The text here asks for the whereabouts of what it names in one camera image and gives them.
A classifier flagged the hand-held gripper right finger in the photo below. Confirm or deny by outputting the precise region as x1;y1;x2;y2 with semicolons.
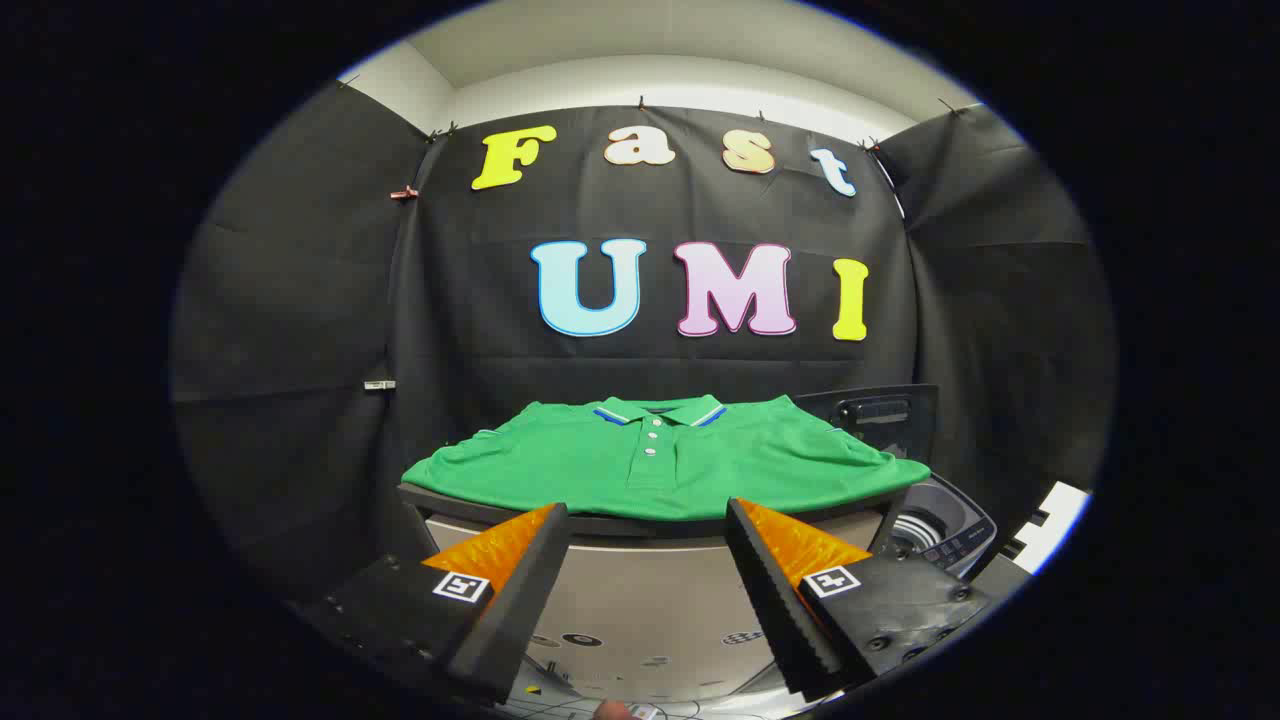
724;497;993;701

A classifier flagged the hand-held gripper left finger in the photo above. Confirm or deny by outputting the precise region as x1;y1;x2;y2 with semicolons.
300;502;571;706

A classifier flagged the green polo shirt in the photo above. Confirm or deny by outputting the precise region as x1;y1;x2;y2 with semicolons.
402;394;931;522

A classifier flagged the grey washing machine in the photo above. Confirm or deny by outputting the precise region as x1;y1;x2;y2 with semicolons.
868;475;998;579

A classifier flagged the dark glass washing machine lid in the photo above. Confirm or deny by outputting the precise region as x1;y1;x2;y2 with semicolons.
795;385;941;467

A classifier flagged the grey table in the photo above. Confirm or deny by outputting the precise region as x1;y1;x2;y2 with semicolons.
398;482;913;703

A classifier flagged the white board with black marks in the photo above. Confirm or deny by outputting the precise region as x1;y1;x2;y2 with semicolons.
1003;482;1091;577

